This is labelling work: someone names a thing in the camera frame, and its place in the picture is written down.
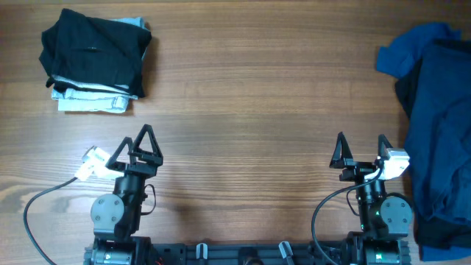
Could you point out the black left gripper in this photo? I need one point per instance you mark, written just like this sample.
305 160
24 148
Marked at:
143 170

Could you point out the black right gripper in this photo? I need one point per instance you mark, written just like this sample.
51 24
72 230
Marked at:
357 169

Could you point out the black shorts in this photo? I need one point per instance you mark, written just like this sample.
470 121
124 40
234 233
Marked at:
95 51

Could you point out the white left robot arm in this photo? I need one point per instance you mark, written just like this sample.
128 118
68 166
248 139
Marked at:
116 216

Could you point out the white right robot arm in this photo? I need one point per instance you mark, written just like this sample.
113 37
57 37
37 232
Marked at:
384 217

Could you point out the folded light blue denim garment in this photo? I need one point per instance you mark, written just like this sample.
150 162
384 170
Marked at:
92 103

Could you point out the dark blue garment pile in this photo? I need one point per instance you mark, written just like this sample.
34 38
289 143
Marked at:
432 65

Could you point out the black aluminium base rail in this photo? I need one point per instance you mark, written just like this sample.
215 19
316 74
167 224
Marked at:
246 253

